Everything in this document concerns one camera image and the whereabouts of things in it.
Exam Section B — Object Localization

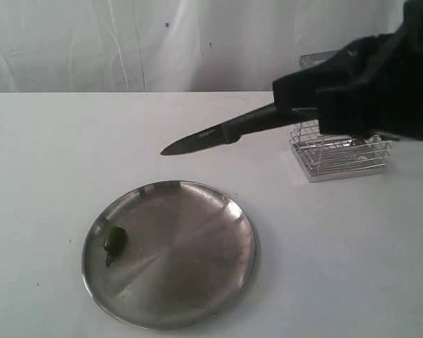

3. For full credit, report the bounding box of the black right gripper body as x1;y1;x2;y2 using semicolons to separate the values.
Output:
317;1;423;141

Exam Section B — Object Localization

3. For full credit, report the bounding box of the black kitchen knife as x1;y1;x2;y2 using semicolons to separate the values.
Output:
161;104;318;156

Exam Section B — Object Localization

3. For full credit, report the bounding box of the round steel plate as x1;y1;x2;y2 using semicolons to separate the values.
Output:
82;180;258;330

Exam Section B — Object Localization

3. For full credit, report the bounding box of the white backdrop curtain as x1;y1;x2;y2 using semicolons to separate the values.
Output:
0;0;403;92

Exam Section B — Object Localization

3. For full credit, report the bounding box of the wire metal basket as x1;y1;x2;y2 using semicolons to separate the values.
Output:
288;51;396;184

